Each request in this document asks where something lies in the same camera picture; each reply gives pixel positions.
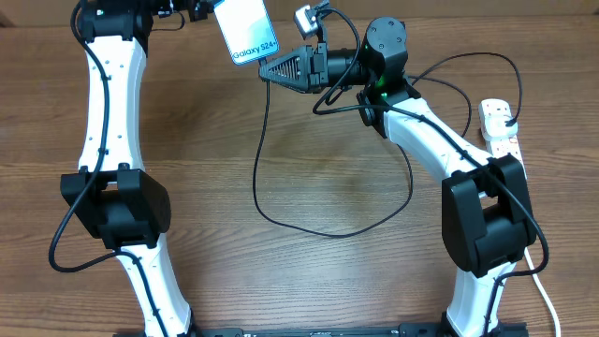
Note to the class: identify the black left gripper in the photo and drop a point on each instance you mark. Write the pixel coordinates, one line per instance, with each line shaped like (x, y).
(198, 8)

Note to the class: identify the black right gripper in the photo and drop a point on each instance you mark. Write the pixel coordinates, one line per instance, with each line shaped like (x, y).
(308, 65)

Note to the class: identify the Samsung Galaxy smartphone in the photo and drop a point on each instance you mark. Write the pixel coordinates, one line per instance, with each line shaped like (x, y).
(247, 30)

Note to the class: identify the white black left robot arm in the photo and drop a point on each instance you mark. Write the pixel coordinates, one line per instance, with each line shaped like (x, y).
(111, 193)

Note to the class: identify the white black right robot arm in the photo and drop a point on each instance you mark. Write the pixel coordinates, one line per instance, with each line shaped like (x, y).
(487, 217)

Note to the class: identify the white charger plug adapter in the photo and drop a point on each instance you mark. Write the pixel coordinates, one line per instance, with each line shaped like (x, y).
(495, 127)

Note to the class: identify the white power strip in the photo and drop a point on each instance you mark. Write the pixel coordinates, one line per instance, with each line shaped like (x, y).
(500, 148)

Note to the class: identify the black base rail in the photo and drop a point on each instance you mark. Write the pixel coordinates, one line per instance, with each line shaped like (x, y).
(318, 332)

